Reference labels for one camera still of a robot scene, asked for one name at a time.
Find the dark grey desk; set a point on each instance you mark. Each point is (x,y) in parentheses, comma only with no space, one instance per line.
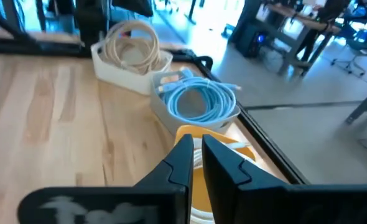
(283,34)

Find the yellow plastic bin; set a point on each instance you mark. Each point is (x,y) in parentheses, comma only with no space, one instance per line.
(200,193)

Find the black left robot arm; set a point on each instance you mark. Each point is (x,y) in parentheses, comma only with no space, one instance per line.
(91,21)

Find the white plastic bin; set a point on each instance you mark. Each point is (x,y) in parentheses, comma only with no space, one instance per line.
(118,77)

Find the person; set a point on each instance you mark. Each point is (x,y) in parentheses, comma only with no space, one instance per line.
(332,9)

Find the black computer tower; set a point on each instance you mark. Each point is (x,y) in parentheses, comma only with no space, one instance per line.
(249,43)

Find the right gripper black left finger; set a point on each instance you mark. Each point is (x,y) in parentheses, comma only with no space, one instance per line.
(177,174)

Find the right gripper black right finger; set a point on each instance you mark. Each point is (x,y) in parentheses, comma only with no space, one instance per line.
(227,174)

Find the grey plastic bin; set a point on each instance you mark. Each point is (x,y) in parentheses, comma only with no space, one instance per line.
(161,109)

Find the grey table leg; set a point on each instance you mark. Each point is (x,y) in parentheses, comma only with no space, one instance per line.
(364,105)

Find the office chair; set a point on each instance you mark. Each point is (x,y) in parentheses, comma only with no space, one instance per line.
(357,46)

